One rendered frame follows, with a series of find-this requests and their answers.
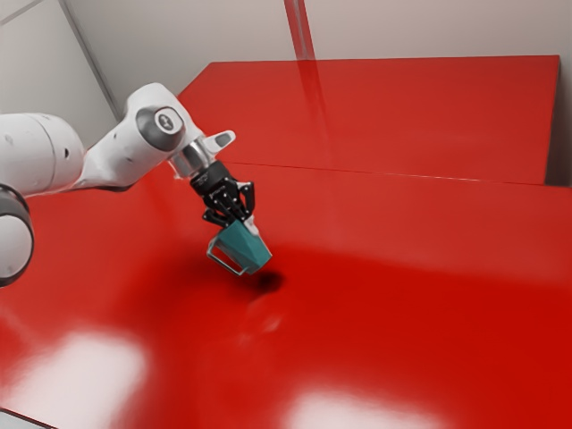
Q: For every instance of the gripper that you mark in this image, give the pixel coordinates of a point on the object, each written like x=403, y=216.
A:
x=213, y=183

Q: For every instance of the teal faceted mug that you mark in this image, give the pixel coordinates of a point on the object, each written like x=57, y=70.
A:
x=243, y=248

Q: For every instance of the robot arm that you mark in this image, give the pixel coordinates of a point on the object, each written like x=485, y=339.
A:
x=120, y=147

